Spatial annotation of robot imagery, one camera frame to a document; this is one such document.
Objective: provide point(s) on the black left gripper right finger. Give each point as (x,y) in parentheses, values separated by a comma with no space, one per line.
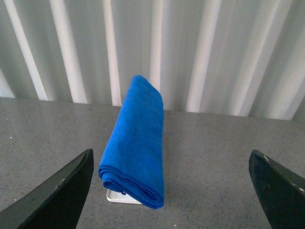
(281,192)

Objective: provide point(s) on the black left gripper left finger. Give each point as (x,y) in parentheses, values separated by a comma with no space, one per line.
(57,203)

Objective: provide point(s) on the blue microfiber towel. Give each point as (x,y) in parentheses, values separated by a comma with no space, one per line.
(132,162)

